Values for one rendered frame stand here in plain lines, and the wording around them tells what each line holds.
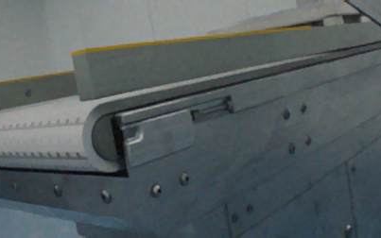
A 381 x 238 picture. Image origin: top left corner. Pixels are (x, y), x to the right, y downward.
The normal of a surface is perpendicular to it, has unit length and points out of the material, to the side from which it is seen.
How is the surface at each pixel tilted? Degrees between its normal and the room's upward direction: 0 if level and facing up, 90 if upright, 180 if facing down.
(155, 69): 90
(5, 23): 90
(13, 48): 90
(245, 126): 90
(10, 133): 65
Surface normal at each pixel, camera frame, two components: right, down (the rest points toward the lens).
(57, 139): -0.71, -0.02
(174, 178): 0.70, -0.09
